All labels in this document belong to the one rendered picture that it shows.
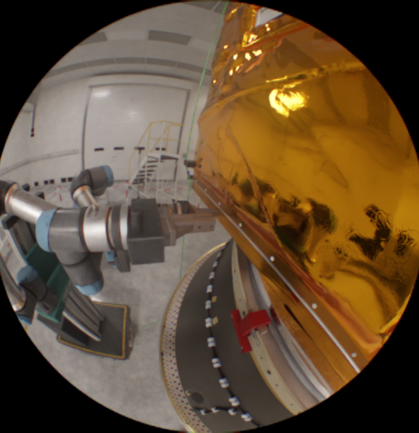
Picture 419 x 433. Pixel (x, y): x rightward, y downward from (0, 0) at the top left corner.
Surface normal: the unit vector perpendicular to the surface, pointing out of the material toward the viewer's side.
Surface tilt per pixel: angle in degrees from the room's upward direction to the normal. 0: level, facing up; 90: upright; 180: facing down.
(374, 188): 86
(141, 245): 90
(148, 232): 0
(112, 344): 0
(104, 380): 0
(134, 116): 90
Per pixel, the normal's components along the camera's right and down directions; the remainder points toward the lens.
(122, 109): 0.39, 0.49
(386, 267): -0.85, 0.04
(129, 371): 0.18, -0.87
